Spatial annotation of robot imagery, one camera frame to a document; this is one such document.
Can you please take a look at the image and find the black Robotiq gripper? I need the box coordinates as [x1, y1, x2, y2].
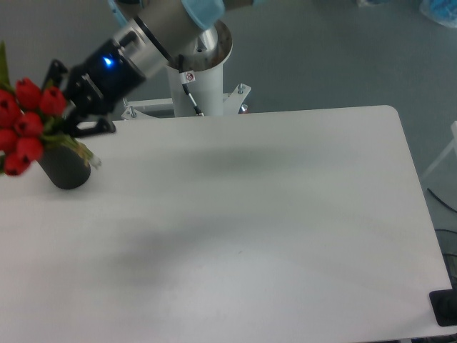
[41, 38, 146, 137]

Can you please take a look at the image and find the red tulip bouquet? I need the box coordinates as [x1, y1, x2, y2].
[1, 41, 101, 177]

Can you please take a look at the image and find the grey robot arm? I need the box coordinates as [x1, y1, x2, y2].
[49, 1, 260, 137]

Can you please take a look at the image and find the black cylindrical vase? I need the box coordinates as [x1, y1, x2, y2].
[38, 146, 91, 190]

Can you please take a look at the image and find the blue plastic bag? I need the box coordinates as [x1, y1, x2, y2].
[419, 0, 456, 29]

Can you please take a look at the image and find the black device at table edge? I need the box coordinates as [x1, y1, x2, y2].
[429, 289, 456, 327]

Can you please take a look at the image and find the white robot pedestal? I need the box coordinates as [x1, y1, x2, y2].
[121, 21, 251, 120]

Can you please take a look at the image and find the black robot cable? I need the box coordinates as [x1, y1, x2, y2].
[178, 54, 205, 117]

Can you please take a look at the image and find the black cable on floor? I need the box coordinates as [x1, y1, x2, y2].
[426, 187, 457, 212]

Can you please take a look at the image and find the white frame at right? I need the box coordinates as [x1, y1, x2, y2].
[420, 121, 456, 182]

